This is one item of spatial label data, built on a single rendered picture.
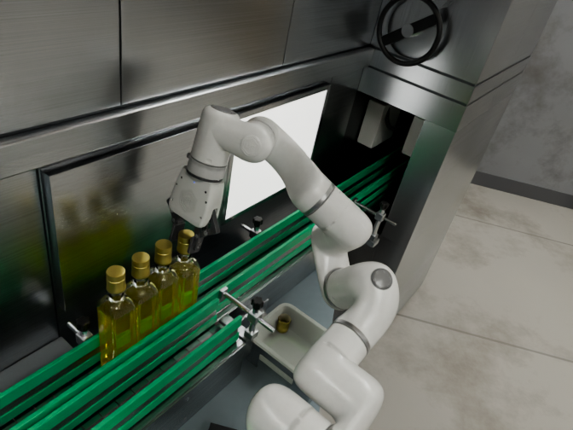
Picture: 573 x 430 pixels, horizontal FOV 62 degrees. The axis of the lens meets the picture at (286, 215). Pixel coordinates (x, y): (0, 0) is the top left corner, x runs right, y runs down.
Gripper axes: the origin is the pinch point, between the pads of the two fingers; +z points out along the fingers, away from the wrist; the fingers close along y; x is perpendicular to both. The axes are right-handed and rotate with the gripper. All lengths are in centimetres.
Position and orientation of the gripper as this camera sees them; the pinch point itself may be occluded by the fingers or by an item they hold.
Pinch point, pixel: (186, 238)
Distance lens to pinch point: 103.9
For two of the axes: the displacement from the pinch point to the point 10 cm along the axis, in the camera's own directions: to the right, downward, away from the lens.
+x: 5.3, -1.6, 8.4
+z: -3.3, 8.7, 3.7
